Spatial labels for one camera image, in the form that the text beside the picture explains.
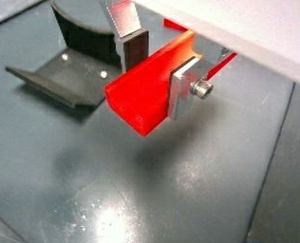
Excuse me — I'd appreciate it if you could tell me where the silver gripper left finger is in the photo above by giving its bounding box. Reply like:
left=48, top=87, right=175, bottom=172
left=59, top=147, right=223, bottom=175
left=99, top=0, right=148, bottom=72

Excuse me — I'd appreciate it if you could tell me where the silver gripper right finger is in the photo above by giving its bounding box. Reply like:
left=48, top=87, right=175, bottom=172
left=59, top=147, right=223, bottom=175
left=167, top=35, right=235, bottom=120

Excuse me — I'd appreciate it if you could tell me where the red arch bar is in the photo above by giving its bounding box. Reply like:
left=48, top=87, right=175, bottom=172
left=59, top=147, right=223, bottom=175
left=103, top=29, right=238, bottom=138

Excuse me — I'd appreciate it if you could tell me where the black curved fixture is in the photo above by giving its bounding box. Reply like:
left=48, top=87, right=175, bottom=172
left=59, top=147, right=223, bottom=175
left=5, top=2, right=121, bottom=107

